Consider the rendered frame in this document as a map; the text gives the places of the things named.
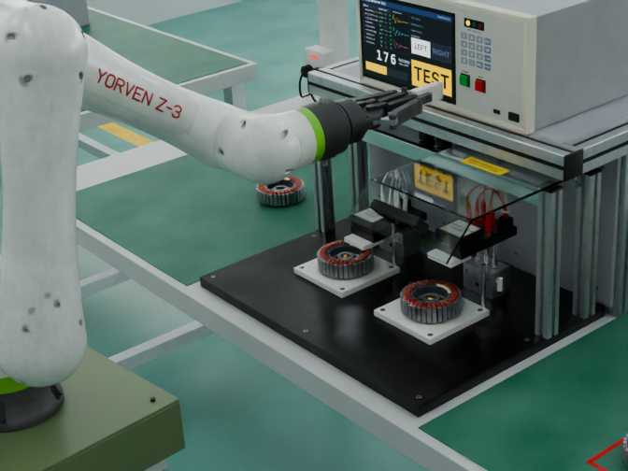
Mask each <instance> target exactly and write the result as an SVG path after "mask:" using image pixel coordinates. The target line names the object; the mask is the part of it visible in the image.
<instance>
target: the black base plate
mask: <svg viewBox="0 0 628 471"><path fill-rule="evenodd" d="M351 225H352V221H350V220H348V219H347V218H346V219H344V220H341V221H337V222H335V229H334V230H330V229H329V232H326V233H324V232H322V231H321V230H316V231H313V232H311V233H308V234H306V235H302V236H299V237H297V238H295V239H293V240H290V241H288V242H285V243H283V244H280V245H278V246H276V247H274V248H272V249H269V250H265V251H263V252H260V253H258V254H255V255H253V256H250V257H249V258H246V259H244V260H241V261H239V262H236V263H234V264H230V265H227V266H225V267H223V268H221V269H218V270H216V271H213V272H211V273H208V274H206V275H203V276H202V277H200V283H201V287H203V288H205V289H206V290H208V291H210V292H211V293H214V294H215V295H217V296H219V297H220V298H221V299H222V300H224V301H226V302H227V303H229V304H231V305H232V306H234V307H236V308H238V309H240V310H241V311H243V312H245V313H246V314H248V315H250V316H251V317H252V318H254V319H255V320H257V321H259V322H261V323H263V324H264V325H266V326H268V327H269V328H271V329H273V330H274V331H276V332H277V333H279V334H281V335H283V336H285V337H286V338H288V339H290V340H291V341H292V342H294V343H295V344H297V345H299V346H300V347H302V348H304V349H305V350H308V351H309V352H311V353H313V354H314V355H316V356H318V357H319V358H321V359H323V360H324V361H325V362H327V363H328V364H330V365H332V366H334V367H335V368H337V369H339V370H340V371H342V372H344V373H345V374H347V375H349V376H350V377H352V378H354V379H356V380H358V381H359V382H361V383H363V385H365V386H367V387H368V388H370V389H372V390H373V391H375V392H377V393H379V394H381V395H382V396H384V397H385V398H387V399H389V400H390V401H392V402H394V403H395V404H397V405H398V406H400V407H402V408H403V409H405V410H407V411H408V412H410V413H412V414H413V415H415V416H417V417H418V418H419V417H421V416H422V415H424V414H426V413H428V412H430V411H432V410H433V409H435V408H437V407H440V406H442V405H443V404H445V403H447V402H448V401H450V400H452V399H453V398H455V397H457V396H459V395H461V394H463V393H465V392H467V391H469V390H471V389H473V388H474V387H476V386H478V385H479V384H481V383H483V382H484V381H486V380H488V379H490V378H493V377H494V376H496V375H498V374H500V373H502V372H504V371H505V370H507V369H509V368H510V367H512V366H514V365H515V364H518V363H520V362H522V361H524V360H525V359H527V358H529V357H531V356H533V355H535V354H536V353H538V352H540V351H541V350H544V349H545V348H547V347H549V346H551V345H553V344H555V343H556V342H558V341H560V340H562V339H564V338H566V337H567V336H569V335H572V334H573V333H575V332H576V331H578V330H580V329H582V328H584V327H586V326H587V325H589V324H591V323H593V322H595V321H597V320H599V319H601V318H603V317H605V309H606V307H605V306H603V305H601V304H599V303H596V302H595V314H593V315H589V318H587V319H582V318H581V317H580V315H579V314H578V315H577V316H576V315H574V314H572V306H573V292H571V291H568V290H567V289H565V288H562V287H560V297H559V326H558V334H557V335H551V338H549V339H546V338H544V337H543V335H537V334H535V287H536V276H534V275H532V274H530V273H527V272H525V271H523V270H520V269H519V268H517V267H514V266H512V265H510V264H507V265H509V266H510V287H509V292H507V293H504V294H502V295H500V296H498V297H496V298H494V299H493V300H492V299H490V298H487V297H486V308H487V309H489V310H490V315H489V316H488V317H486V318H484V319H482V320H480V321H477V322H475V323H473V324H471V325H469V326H467V327H465V328H464V329H462V330H460V331H458V332H456V333H454V334H452V335H449V336H447V337H445V338H443V339H441V340H439V341H437V342H435V343H434V344H432V345H428V344H427V343H425V342H423V341H421V340H419V339H418V338H416V337H414V336H413V335H410V334H408V333H406V332H404V331H402V330H400V329H399V328H397V327H395V326H393V325H391V324H389V323H387V322H386V321H384V320H382V319H380V318H378V317H376V316H374V310H375V309H377V308H379V307H382V306H384V305H386V304H389V303H390V302H392V301H394V300H396V299H398V298H400V292H401V291H402V290H403V289H404V288H405V287H406V286H407V285H408V284H411V283H413V282H416V281H421V280H427V279H429V280H430V281H431V279H434V280H436V279H438V280H443V281H446V282H449V283H452V284H453V285H456V287H458V288H459V289H460V290H461V292H462V297H463V298H465V299H467V300H469V301H471V302H473V303H475V304H477V305H480V306H481V294H479V293H476V292H473V291H471V290H469V289H467V288H465V287H464V263H461V264H458V265H456V266H454V267H452V268H449V267H447V266H445V265H443V264H440V263H438V262H436V261H434V260H432V259H429V258H428V255H425V254H423V253H421V252H418V253H415V254H413V255H411V256H409V257H406V258H405V259H404V258H401V257H399V256H397V255H396V262H397V266H399V267H400V273H397V274H395V275H393V276H391V277H388V278H386V279H384V280H382V281H379V282H377V283H375V284H373V285H370V286H368V287H366V288H364V289H361V290H360V291H358V292H356V293H352V294H350V295H348V296H346V297H343V298H341V297H339V296H337V295H335V294H333V293H330V292H329V291H327V290H325V289H323V288H322V287H320V286H318V285H316V284H315V283H313V282H311V281H309V280H307V279H305V278H302V277H301V276H299V275H297V274H295V273H294V268H295V267H297V266H298V265H301V264H304V263H307V262H309V261H311V260H314V259H316V258H318V257H317V253H318V250H319V249H320V248H321V247H323V246H324V245H326V244H329V243H332V242H335V241H339V240H343V242H344V237H345V236H349V235H351V234H352V233H351V232H350V226H351ZM498 261H499V260H498ZM499 262H501V261H499ZM501 263H504V262H501ZM504 264H506V263H504Z"/></svg>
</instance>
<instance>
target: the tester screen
mask: <svg viewBox="0 0 628 471"><path fill-rule="evenodd" d="M362 17H363V38H364V72H365V73H366V74H369V75H372V76H376V77H379V78H382V79H387V80H390V81H393V82H396V83H399V84H403V85H406V86H408V87H411V88H414V89H415V88H418V87H417V86H414V85H412V70H411V59H412V60H416V61H419V62H423V63H426V64H431V65H435V66H438V67H442V68H445V69H448V70H451V97H450V96H447V95H445V94H443V97H445V98H448V99H450V100H452V24H451V17H449V16H444V15H440V14H436V13H433V12H429V11H424V10H420V9H416V8H413V7H405V6H401V5H397V4H394V3H390V2H386V1H381V0H362ZM411 37H414V38H418V39H420V40H424V41H428V42H432V43H436V44H438V45H442V46H446V47H450V53H451V64H448V63H445V62H441V61H438V60H435V59H431V58H428V57H424V56H421V55H418V54H415V53H411ZM376 49H378V50H385V51H387V52H391V53H394V54H396V58H397V66H394V65H391V64H385V63H382V62H379V61H376ZM366 61H368V62H370V63H373V64H379V65H382V66H386V67H389V68H391V69H395V70H398V71H402V72H405V73H408V81H405V80H402V79H399V78H394V77H391V76H387V75H384V74H381V73H379V72H375V71H372V70H369V69H366Z"/></svg>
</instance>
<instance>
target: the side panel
mask: <svg viewBox="0 0 628 471"><path fill-rule="evenodd" d="M626 312H628V154H626V155H624V156H622V157H621V186H620V202H619V219H618V236H617V253H616V270H615V287H614V304H613V307H607V306H606V313H607V314H611V313H613V316H614V317H616V318H618V317H619V316H621V313H622V314H624V313H626Z"/></svg>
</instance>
